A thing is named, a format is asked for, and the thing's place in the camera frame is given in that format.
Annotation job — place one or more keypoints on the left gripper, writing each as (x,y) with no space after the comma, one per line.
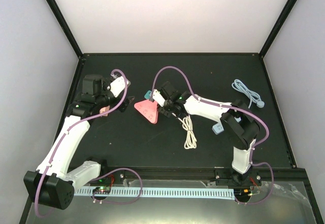
(125,103)

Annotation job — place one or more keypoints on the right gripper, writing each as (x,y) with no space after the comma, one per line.
(166,114)

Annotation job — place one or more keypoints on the teal power strip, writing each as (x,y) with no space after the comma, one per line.
(148,96)

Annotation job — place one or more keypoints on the pink triangular power strip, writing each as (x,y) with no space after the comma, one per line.
(148,109)

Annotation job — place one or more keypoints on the pink square socket adapter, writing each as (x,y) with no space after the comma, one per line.
(104,110)

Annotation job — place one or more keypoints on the light blue power strip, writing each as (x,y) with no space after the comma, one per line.
(217,128)

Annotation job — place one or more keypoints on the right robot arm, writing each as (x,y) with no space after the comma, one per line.
(241,128)

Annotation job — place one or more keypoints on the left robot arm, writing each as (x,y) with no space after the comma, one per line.
(52,184)

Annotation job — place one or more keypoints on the left circuit board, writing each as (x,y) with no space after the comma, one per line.
(101,190)

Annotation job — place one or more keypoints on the circuit board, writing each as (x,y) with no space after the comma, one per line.
(246,192)
(101,190)

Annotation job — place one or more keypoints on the right circuit board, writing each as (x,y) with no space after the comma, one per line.
(246,192)

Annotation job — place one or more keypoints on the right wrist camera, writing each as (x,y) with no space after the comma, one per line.
(156,96)

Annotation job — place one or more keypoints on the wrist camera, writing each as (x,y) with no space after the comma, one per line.
(118,85)
(156,96)

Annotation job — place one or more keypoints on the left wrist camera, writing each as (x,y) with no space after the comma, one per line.
(118,85)

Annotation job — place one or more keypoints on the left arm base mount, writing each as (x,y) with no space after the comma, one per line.
(108,178)

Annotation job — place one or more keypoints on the white slotted cable duct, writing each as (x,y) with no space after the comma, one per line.
(161,192)

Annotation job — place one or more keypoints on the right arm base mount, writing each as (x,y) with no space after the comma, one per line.
(230,177)

